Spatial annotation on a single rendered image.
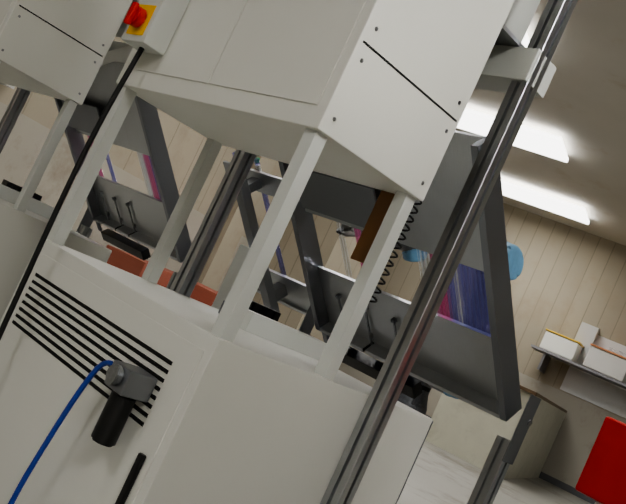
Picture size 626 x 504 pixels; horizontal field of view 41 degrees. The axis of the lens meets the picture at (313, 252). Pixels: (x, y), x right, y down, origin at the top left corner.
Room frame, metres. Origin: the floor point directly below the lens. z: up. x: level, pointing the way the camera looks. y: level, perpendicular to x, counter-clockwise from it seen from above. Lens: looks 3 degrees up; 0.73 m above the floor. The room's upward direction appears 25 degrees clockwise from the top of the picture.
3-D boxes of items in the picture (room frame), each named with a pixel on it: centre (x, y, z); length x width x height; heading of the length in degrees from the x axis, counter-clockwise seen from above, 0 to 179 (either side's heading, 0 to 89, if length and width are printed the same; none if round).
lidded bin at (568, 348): (10.50, -3.29, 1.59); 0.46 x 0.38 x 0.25; 64
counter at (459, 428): (9.52, -2.72, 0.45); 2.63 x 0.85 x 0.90; 154
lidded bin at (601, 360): (10.24, -3.81, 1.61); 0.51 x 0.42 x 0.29; 64
